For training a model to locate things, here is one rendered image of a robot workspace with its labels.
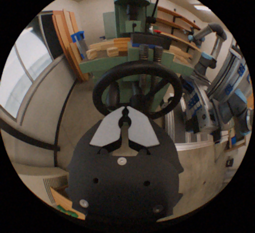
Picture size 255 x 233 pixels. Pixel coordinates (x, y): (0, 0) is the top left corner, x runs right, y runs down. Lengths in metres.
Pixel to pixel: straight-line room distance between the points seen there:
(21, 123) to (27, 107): 0.23
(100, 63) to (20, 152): 1.36
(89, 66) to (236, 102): 0.81
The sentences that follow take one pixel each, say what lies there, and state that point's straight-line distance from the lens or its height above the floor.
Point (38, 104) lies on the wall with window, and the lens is 1.37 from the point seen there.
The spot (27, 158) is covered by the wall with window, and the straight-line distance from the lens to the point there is 1.38.
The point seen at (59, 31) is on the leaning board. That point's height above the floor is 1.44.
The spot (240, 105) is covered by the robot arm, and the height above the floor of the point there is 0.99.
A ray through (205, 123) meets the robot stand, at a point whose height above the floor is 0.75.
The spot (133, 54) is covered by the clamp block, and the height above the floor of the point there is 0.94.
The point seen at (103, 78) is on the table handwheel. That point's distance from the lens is 0.15.
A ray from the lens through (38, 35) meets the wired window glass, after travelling 1.82.
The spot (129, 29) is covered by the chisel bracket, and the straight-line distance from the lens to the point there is 0.42.
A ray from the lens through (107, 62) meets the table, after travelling 0.34.
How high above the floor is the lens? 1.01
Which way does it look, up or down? 58 degrees down
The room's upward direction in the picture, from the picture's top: 3 degrees counter-clockwise
